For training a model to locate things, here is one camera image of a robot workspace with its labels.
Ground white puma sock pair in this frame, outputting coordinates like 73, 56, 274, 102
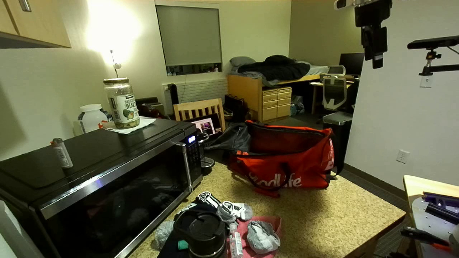
217, 199, 254, 225

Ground small grey spray bottle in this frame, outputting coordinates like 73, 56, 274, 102
50, 136, 74, 169

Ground white plastic jug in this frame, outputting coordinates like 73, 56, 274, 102
77, 103, 109, 135

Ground white wall heater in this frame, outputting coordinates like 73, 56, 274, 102
162, 76, 229, 116

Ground pink knit cloth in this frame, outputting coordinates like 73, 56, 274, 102
235, 214, 284, 258

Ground clear sanitizer bottle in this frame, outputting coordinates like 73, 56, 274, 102
228, 222, 244, 258

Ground white wall outlet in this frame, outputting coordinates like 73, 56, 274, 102
394, 149, 412, 165

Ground grey pillow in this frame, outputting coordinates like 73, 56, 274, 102
228, 54, 257, 73

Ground wooden slatted chair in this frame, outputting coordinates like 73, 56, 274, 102
172, 97, 227, 135

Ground wooden wall cabinet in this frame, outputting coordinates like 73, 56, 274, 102
0, 0, 72, 49

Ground black microwave oven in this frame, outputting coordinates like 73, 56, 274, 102
0, 116, 208, 258

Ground glass jar with label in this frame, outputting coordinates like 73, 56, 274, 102
103, 76, 140, 129

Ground black tumbler bottle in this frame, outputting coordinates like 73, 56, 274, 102
172, 208, 228, 258

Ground black box cabinet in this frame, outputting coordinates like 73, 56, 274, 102
135, 96, 169, 119

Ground light wooden side table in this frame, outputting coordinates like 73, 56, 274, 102
403, 173, 459, 258

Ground black trash bin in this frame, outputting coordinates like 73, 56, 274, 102
321, 112, 354, 175

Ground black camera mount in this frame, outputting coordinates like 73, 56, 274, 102
406, 34, 459, 77

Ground grey window blind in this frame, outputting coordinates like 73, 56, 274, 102
155, 4, 224, 76

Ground dark bed blanket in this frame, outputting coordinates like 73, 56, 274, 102
237, 53, 313, 83

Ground dark blue flat device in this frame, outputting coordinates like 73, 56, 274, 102
422, 191, 459, 225

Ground grey white sock pair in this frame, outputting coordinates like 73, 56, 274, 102
245, 219, 282, 255

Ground black monitor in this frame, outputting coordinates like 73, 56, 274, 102
338, 52, 366, 77

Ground white paper sheet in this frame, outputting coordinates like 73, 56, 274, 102
107, 115, 158, 136

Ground white mesh office chair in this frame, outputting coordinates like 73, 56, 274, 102
320, 65, 350, 112

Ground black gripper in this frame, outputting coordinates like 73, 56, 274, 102
354, 1, 393, 70

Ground red duffel bag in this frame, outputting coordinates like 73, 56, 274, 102
228, 119, 337, 198

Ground black handled tool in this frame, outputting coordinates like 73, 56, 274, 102
400, 226, 453, 249

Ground wooden dresser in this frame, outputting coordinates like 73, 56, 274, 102
227, 73, 294, 123

